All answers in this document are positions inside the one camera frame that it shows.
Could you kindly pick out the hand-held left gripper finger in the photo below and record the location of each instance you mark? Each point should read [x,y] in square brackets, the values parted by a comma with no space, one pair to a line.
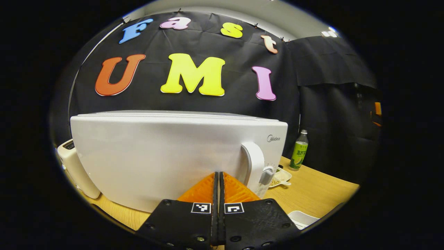
[215,215]
[222,215]

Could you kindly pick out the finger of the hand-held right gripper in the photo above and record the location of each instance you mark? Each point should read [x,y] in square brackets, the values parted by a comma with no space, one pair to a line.
[377,113]

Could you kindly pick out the white microwave oven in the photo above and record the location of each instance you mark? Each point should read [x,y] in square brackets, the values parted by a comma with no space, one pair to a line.
[156,156]

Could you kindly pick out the white divided bean plate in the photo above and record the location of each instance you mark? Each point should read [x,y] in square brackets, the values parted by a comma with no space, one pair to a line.
[282,177]

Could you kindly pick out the white plastic rack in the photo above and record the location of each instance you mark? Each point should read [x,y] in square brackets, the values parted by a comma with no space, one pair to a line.
[302,219]

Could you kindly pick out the green drink bottle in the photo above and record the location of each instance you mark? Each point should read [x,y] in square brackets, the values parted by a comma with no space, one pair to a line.
[299,152]

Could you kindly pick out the small ceiling light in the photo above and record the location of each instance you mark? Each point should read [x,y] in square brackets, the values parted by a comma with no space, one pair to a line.
[329,33]

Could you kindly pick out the white toaster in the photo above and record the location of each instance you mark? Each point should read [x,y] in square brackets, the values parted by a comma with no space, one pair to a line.
[78,170]

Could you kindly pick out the black backdrop cloth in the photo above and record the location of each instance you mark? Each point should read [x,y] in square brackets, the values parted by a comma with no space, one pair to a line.
[242,52]

